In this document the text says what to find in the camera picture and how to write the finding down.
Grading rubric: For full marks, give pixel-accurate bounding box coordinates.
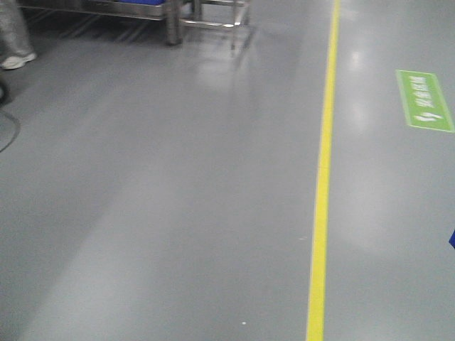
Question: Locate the green floor sign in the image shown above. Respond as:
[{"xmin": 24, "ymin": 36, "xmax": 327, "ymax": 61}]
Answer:
[{"xmin": 395, "ymin": 70, "xmax": 454, "ymax": 133}]

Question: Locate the steel trolley cart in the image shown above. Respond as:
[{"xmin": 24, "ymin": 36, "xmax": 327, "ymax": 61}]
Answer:
[{"xmin": 18, "ymin": 0, "xmax": 251, "ymax": 49}]

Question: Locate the person leg with shoe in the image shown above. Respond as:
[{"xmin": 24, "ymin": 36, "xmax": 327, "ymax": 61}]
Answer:
[{"xmin": 1, "ymin": 0, "xmax": 37, "ymax": 70}]

